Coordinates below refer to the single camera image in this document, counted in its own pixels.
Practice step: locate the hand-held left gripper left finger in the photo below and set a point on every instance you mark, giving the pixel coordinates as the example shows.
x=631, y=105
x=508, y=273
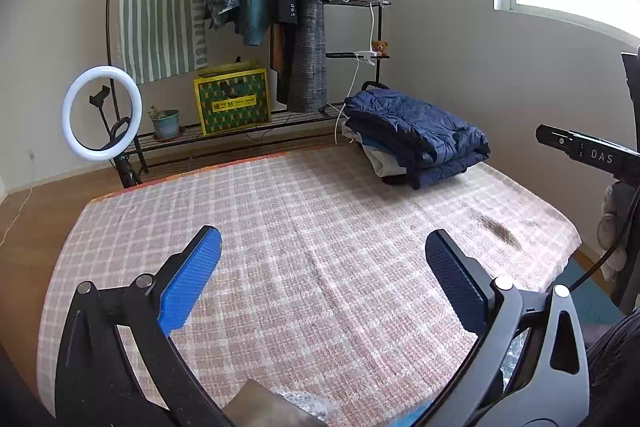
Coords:
x=192, y=277

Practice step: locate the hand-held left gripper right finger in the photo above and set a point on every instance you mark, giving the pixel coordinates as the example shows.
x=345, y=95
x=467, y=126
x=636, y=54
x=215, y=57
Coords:
x=457, y=287

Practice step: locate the navy puffer jacket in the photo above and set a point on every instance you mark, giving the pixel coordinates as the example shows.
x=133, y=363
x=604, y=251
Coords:
x=415, y=127

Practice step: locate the person's right hand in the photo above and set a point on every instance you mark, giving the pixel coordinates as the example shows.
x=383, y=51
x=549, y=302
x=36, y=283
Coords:
x=612, y=227

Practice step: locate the black garment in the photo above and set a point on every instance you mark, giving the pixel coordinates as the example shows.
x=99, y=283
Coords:
x=397, y=181

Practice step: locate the black tripod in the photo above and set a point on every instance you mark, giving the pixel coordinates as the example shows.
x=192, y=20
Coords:
x=127, y=172

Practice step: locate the pink checked blanket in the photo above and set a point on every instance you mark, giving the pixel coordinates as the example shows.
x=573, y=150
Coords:
x=310, y=232

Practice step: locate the teal floor mat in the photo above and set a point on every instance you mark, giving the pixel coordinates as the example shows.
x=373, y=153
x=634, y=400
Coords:
x=595, y=302

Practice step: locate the light grey garment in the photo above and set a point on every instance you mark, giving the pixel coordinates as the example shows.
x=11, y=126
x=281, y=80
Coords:
x=382, y=162

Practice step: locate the brown paper package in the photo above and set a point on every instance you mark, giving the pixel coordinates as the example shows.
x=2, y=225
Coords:
x=260, y=407

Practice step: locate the small potted plant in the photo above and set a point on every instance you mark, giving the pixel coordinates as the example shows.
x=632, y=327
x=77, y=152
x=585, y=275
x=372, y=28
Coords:
x=167, y=124

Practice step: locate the person's dark trouser leg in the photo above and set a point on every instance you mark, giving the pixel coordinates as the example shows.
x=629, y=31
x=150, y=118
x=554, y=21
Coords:
x=615, y=367

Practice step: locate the yellow green patterned bag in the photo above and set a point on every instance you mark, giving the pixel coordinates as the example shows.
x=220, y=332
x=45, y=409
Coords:
x=235, y=102

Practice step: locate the small brown teddy bear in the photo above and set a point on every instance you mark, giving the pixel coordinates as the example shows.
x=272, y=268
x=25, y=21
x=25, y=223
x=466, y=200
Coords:
x=381, y=48

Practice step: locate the grey plaid coat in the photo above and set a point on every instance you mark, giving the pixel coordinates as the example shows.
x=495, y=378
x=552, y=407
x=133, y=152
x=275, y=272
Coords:
x=310, y=57

